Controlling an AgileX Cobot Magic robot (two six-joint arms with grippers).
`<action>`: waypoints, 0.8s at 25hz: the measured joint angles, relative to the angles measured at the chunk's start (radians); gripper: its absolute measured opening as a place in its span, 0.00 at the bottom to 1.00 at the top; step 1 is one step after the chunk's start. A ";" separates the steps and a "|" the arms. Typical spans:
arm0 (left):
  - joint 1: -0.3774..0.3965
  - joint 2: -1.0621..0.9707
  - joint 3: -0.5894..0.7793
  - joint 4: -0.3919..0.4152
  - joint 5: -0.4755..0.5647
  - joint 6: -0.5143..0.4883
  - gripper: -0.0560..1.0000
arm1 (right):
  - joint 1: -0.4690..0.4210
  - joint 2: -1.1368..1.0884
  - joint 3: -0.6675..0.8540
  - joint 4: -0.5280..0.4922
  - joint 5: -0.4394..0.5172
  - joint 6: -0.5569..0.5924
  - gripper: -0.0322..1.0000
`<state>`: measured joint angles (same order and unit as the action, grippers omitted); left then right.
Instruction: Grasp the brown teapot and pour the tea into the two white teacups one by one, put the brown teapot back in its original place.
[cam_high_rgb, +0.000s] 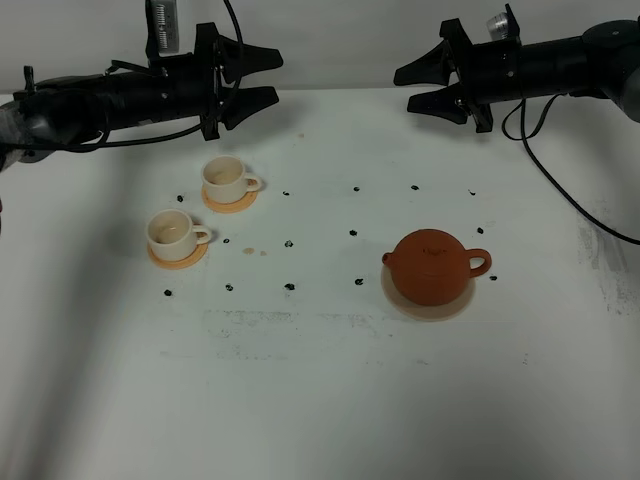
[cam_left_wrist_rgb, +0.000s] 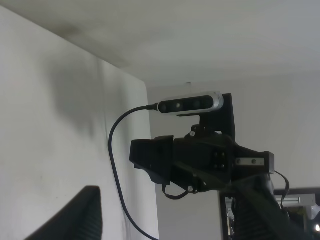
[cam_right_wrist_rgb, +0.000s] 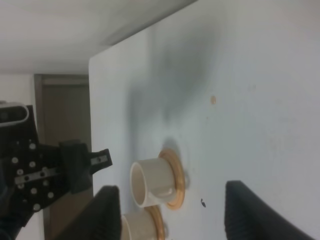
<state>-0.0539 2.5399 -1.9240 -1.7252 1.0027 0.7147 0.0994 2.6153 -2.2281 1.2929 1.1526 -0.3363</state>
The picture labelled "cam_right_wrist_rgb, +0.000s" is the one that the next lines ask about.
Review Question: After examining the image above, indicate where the white teacup near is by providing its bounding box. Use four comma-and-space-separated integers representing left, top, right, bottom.
120, 210, 158, 240

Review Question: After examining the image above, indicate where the white teacup far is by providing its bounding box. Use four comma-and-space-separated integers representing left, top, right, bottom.
130, 158, 177, 208

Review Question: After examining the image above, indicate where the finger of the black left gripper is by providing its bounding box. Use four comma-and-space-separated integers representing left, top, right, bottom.
59, 140, 113, 194

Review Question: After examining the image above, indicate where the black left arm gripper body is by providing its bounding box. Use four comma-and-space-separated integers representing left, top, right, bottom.
0, 105, 63, 227

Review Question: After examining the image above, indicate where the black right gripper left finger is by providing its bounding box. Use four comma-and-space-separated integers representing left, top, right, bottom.
56, 185, 122, 240

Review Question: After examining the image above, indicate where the white teacup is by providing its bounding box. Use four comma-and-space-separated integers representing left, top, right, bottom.
130, 158, 177, 208
120, 210, 158, 240

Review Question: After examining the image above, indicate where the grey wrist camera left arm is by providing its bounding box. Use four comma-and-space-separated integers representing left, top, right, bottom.
0, 101, 30, 128

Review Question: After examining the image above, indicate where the orange coaster far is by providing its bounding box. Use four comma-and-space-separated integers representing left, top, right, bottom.
158, 148, 186, 211

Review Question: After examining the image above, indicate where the orange coaster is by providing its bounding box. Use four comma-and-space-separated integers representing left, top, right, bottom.
158, 148, 186, 211
144, 205, 166, 240

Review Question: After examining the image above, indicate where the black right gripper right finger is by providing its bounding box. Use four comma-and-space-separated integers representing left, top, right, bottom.
225, 180, 312, 240

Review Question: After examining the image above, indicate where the brown wooden door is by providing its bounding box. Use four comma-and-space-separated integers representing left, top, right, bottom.
33, 74, 93, 240

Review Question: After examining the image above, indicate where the orange coaster near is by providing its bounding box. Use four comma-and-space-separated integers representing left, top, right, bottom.
144, 205, 166, 240

